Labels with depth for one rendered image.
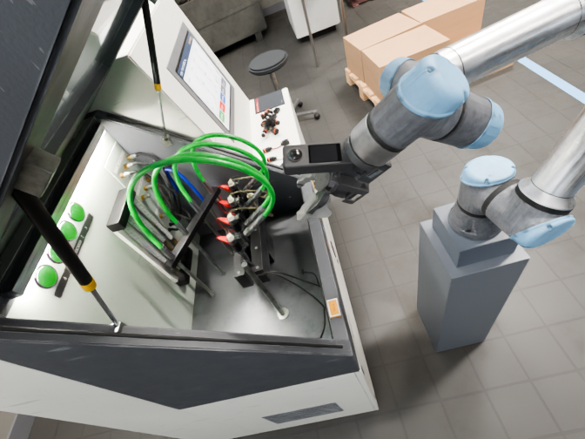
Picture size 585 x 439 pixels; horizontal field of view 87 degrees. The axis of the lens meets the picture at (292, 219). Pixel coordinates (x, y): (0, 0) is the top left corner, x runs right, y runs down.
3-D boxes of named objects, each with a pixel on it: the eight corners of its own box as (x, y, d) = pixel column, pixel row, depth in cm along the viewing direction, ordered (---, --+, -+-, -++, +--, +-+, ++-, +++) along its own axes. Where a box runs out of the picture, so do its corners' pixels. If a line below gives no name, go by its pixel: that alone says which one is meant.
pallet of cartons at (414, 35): (459, 35, 335) (465, -17, 300) (516, 66, 275) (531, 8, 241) (345, 80, 344) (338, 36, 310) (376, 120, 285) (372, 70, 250)
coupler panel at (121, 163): (175, 227, 111) (114, 163, 88) (166, 230, 112) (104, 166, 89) (179, 201, 120) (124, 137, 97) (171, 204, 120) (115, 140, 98)
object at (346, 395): (379, 412, 148) (360, 372, 89) (265, 435, 155) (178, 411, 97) (346, 283, 194) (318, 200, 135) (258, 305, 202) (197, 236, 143)
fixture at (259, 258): (278, 290, 109) (262, 268, 98) (251, 297, 110) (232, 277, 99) (270, 219, 131) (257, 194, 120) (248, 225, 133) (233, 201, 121)
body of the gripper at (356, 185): (349, 207, 59) (394, 176, 49) (310, 197, 56) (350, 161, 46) (346, 174, 63) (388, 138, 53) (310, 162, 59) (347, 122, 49)
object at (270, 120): (285, 134, 140) (281, 124, 136) (263, 142, 142) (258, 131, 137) (279, 109, 155) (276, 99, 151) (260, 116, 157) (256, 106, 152)
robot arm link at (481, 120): (467, 84, 51) (420, 66, 46) (522, 114, 44) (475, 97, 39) (437, 128, 56) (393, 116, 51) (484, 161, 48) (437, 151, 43)
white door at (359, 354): (378, 402, 142) (360, 362, 91) (373, 403, 142) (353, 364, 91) (345, 279, 184) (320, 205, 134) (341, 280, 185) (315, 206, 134)
